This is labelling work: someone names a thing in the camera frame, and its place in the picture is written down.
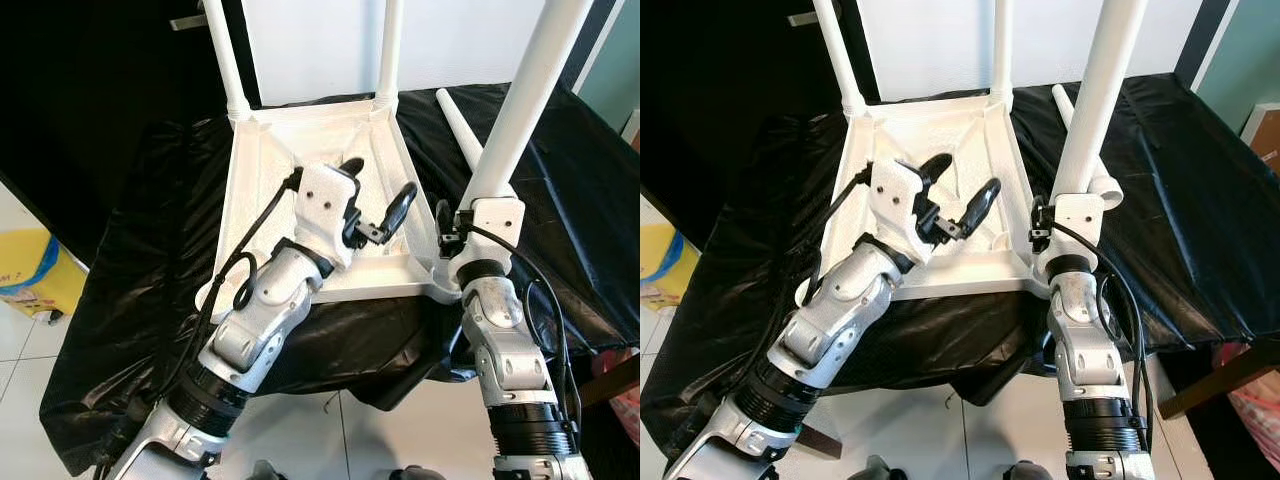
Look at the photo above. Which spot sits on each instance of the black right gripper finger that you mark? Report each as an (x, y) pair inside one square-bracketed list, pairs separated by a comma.
[(446, 216), (1038, 212)]

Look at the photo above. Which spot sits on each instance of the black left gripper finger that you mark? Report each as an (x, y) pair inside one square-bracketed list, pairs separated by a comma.
[(986, 205), (351, 168), (936, 167), (403, 208)]

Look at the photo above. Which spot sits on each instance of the white plastic table top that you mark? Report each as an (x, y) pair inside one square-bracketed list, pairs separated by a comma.
[(262, 180), (880, 170)]

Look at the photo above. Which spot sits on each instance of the white plastic table leg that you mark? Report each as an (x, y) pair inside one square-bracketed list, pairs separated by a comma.
[(838, 50), (458, 122), (222, 50), (1100, 90), (388, 50), (1110, 190), (1002, 50), (530, 90)]

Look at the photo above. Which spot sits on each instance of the brown wooden table leg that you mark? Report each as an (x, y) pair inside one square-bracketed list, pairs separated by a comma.
[(1220, 378), (610, 378), (820, 442)]

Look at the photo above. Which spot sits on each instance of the yellow cardboard box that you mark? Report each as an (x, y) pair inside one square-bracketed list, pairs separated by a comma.
[(35, 280), (662, 270)]

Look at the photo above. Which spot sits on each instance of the pink plastic bag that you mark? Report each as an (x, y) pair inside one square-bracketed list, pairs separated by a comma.
[(1255, 395), (620, 390)]

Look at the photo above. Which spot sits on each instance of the black door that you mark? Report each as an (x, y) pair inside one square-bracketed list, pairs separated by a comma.
[(730, 80), (90, 90)]

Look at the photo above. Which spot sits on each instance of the grey right robot foot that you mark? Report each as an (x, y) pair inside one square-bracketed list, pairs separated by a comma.
[(1028, 472), (418, 473)]

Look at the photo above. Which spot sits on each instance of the grey robot foot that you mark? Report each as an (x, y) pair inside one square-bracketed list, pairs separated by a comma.
[(268, 472), (885, 470), (418, 473), (1028, 472)]

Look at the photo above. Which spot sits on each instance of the grey left robot foot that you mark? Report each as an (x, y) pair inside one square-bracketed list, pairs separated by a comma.
[(885, 470), (268, 472)]

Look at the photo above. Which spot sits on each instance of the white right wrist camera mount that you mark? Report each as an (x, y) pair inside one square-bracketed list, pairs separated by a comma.
[(495, 220), (1075, 215)]

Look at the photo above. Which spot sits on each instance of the brown board white frame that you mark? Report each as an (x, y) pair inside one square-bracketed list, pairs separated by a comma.
[(632, 125), (1265, 140)]

